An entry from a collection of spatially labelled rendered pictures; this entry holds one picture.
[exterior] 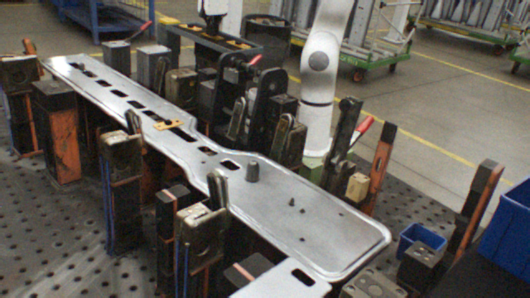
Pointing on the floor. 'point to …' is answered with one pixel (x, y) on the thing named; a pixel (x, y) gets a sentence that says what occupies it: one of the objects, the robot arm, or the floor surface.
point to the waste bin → (274, 30)
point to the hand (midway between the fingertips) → (212, 29)
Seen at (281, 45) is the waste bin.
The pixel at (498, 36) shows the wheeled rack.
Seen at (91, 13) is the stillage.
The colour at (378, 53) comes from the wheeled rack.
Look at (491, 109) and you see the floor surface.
